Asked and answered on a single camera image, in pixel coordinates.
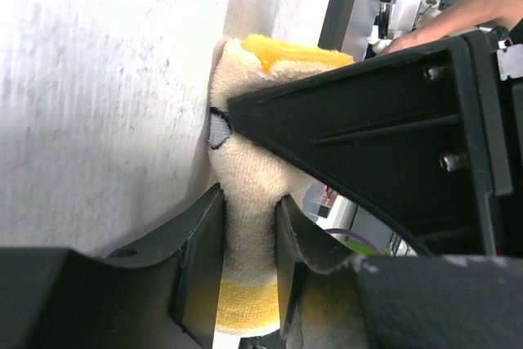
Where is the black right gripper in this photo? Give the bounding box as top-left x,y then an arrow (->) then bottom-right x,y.
484,29 -> 522,257

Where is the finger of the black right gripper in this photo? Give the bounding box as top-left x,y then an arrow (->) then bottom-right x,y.
228,32 -> 493,255

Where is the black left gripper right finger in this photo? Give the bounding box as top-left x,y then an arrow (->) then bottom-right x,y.
275,197 -> 522,348

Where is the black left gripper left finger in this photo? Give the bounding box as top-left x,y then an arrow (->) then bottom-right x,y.
1,186 -> 225,348

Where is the yellow cream towel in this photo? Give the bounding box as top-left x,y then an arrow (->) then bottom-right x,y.
208,34 -> 354,338

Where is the person's bare forearm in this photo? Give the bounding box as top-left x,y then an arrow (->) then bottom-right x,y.
380,0 -> 522,56

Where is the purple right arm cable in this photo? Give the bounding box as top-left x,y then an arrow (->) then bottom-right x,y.
324,226 -> 389,256

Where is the aluminium front frame rail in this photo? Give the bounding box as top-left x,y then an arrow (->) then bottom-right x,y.
318,0 -> 380,61

